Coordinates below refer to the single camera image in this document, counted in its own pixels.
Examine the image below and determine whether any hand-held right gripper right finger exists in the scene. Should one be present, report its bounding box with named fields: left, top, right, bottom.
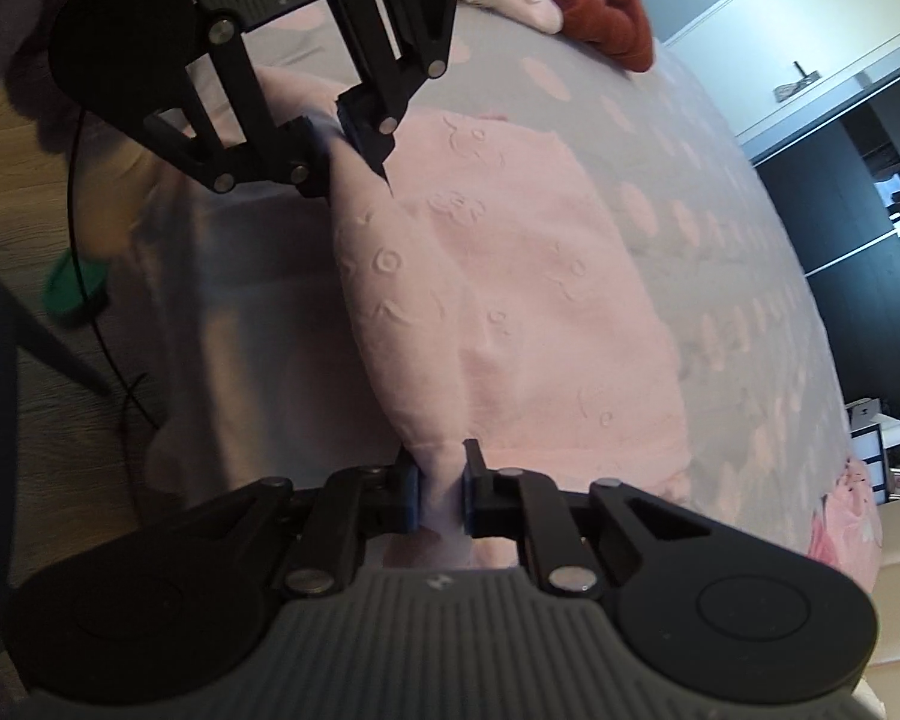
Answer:
left=461, top=439, right=713, bottom=599

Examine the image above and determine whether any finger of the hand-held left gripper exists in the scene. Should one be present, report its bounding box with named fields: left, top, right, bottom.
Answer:
left=328, top=0, right=460, bottom=182
left=139, top=15, right=335, bottom=200

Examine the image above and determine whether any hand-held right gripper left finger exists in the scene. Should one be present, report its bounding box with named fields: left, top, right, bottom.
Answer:
left=184, top=450, right=425, bottom=601

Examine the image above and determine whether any pink buttoned pajama top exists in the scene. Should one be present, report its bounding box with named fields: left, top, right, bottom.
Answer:
left=328, top=109, right=697, bottom=575

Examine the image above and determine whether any green object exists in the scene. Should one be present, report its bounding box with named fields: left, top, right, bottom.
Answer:
left=43, top=250, right=111, bottom=325

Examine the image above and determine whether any grey pink-dotted bed cover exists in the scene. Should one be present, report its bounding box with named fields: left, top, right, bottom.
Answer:
left=146, top=0, right=890, bottom=601

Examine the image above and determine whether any white nightstand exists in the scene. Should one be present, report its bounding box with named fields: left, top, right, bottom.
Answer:
left=844, top=394, right=900, bottom=505

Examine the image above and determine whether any grey door hanger tag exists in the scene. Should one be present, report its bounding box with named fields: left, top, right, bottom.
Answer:
left=772, top=75, right=821, bottom=104

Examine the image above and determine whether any white door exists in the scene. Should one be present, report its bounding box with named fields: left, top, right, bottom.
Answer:
left=660, top=0, right=900, bottom=160

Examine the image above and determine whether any black wardrobe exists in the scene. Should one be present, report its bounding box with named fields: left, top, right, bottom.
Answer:
left=750, top=82, right=900, bottom=421

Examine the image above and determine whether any black cable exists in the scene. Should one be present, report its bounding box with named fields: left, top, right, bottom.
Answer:
left=66, top=105, right=167, bottom=440

